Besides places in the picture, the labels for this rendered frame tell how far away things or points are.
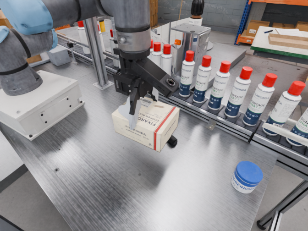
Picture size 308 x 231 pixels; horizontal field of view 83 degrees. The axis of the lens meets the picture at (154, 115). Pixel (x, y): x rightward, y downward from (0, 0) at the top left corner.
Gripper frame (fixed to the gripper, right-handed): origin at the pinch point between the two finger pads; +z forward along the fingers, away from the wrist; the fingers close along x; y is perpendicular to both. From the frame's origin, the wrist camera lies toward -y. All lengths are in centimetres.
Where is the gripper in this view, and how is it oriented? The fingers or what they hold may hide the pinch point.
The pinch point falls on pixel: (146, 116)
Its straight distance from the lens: 52.7
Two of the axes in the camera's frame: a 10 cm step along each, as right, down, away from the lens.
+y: -8.7, -3.1, 3.9
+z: 0.2, 7.6, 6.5
